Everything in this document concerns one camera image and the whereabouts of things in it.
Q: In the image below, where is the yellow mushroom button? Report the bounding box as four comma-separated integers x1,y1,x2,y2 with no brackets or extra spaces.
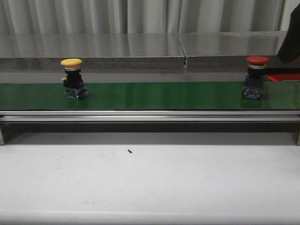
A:
61,58,88,100

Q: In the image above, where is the aluminium conveyor frame rail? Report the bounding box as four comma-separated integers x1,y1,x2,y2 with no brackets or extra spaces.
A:
0,110,300,123

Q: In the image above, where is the red plastic bin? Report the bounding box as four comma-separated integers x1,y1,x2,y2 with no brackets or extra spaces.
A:
267,74,300,82

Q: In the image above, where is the grey pleated curtain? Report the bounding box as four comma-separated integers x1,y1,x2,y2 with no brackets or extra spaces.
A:
0,0,285,34

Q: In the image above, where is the grey stone counter right slab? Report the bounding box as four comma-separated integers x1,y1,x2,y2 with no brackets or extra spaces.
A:
179,31,300,70

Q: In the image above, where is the right conveyor support leg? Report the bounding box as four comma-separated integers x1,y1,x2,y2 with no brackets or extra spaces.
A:
290,122,300,147

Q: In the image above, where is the grey stone counter slab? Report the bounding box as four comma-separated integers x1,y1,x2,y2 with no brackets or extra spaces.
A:
179,31,300,70
0,33,185,71

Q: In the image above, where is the green conveyor belt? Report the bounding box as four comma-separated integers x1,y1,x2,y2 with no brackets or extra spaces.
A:
0,82,300,110

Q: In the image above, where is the grey stone counter left slab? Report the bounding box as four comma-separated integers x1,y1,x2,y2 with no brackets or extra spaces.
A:
0,33,185,71

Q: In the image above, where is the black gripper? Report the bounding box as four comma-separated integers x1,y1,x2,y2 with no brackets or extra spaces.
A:
277,4,300,64

